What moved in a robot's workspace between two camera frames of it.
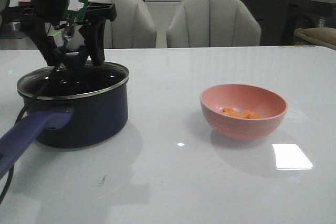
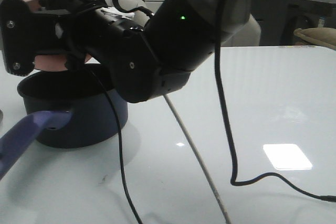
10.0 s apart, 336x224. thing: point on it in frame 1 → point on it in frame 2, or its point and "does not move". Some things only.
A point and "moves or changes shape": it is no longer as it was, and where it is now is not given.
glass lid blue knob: x=73 y=56 moves or changes shape
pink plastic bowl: x=242 y=112 → x=48 y=62
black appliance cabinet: x=308 y=12 does not move
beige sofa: x=319 y=36 does not move
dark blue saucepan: x=69 y=108 does not move
